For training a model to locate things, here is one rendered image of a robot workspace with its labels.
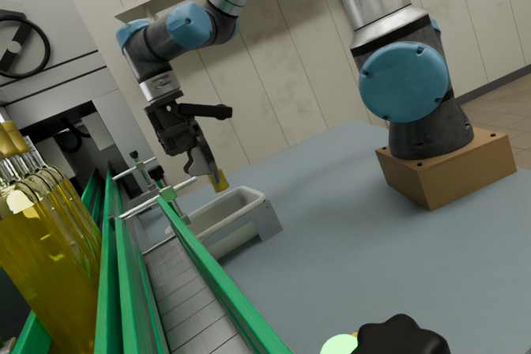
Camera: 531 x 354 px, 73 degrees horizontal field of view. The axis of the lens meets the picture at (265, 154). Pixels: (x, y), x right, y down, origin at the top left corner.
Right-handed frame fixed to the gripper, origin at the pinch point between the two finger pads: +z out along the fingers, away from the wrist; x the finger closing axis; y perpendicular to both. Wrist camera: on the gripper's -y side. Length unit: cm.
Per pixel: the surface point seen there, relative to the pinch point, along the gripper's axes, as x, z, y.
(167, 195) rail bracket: 11.1, -3.5, 11.7
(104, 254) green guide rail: 29.1, -4.7, 22.7
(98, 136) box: -84, -19, 20
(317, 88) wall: -204, 22, -159
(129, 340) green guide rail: 52, -5, 21
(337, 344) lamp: 52, 6, 7
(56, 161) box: -86, -16, 38
